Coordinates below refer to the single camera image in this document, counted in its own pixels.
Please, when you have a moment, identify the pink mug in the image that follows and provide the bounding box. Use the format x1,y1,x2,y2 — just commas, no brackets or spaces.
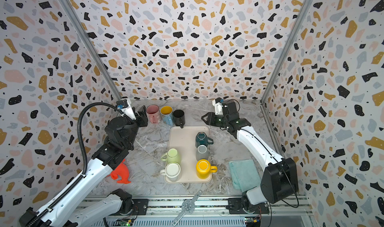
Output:
146,104,162,124

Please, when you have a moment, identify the dark green mug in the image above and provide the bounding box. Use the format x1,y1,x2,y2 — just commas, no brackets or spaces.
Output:
195,132,214,148

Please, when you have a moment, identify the blue butterfly mug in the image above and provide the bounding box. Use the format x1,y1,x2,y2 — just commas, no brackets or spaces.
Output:
160,106,174,127

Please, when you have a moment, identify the black mug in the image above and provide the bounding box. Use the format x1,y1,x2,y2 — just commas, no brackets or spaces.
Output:
173,109,186,129

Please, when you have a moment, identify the light green mug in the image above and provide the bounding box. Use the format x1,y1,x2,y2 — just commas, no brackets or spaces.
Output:
161,148,182,164

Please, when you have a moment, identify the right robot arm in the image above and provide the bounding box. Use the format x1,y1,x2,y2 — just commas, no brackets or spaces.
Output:
201,98,299,213

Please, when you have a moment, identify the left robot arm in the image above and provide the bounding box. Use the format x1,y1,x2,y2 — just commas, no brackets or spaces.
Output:
18,99,148,227

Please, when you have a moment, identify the grey mug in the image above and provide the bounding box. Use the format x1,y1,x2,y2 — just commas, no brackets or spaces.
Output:
196,145,210,161

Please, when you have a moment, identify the yellow mug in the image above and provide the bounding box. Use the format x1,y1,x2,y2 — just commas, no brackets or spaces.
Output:
196,159,218,179

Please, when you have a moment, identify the white mug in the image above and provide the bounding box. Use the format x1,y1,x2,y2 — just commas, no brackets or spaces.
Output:
160,163,181,182

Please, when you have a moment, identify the beige plastic tray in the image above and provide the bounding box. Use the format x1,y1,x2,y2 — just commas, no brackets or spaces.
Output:
164,126,212,184

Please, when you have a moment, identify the red shark toy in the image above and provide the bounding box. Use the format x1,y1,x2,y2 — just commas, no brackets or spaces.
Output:
110,160,131,184

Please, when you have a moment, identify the light green cloth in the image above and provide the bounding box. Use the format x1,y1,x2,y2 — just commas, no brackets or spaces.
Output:
229,160,261,192

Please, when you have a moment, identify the left black corrugated cable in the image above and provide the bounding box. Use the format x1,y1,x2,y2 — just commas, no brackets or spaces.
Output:
25,102,121,227

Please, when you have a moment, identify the metal perforated bracket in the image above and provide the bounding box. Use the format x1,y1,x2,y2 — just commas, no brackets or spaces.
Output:
172,190,203,227

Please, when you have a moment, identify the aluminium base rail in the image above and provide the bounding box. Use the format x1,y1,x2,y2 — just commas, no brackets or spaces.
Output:
58,195,314,227

